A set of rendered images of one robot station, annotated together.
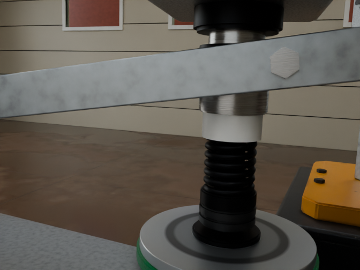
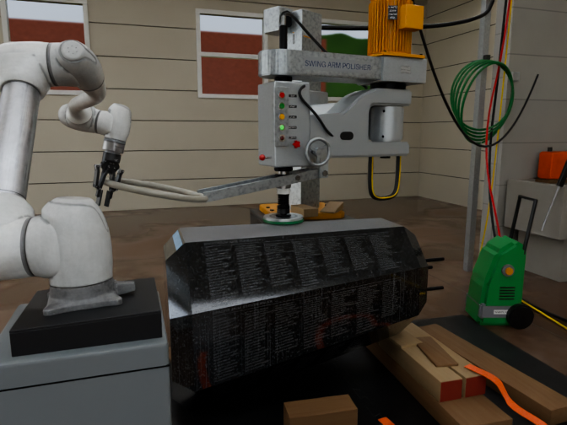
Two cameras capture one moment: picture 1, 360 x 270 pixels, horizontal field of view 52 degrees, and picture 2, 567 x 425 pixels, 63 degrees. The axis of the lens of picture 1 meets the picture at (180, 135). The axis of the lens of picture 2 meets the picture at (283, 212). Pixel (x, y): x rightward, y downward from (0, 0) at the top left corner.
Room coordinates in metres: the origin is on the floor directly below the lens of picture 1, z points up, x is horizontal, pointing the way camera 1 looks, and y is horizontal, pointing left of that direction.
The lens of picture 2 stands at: (-1.49, 1.44, 1.29)
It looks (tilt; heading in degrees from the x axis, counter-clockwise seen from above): 10 degrees down; 322
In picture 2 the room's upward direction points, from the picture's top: straight up
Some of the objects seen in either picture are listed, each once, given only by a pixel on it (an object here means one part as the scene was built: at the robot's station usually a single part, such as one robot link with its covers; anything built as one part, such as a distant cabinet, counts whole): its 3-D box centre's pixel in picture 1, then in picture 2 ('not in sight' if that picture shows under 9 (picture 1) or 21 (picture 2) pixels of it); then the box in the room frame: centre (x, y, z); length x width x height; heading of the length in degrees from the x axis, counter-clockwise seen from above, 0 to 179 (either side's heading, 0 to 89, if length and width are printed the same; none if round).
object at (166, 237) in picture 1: (225, 238); (283, 217); (0.43, -0.06, 0.85); 0.21 x 0.21 x 0.01
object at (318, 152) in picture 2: not in sight; (314, 152); (0.29, -0.15, 1.20); 0.15 x 0.10 x 0.15; 77
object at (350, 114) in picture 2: not in sight; (348, 131); (0.34, -0.44, 1.30); 0.74 x 0.23 x 0.49; 77
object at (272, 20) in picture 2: not in sight; (278, 21); (1.00, -0.46, 2.00); 0.20 x 0.18 x 0.15; 157
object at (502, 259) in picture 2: not in sight; (499, 259); (0.02, -1.62, 0.43); 0.35 x 0.35 x 0.87; 52
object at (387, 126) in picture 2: not in sight; (386, 124); (0.29, -0.70, 1.34); 0.19 x 0.19 x 0.20
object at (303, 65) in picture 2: not in sight; (342, 72); (0.36, -0.40, 1.62); 0.96 x 0.25 x 0.17; 77
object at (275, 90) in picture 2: not in sight; (280, 116); (0.34, 0.03, 1.37); 0.08 x 0.03 x 0.28; 77
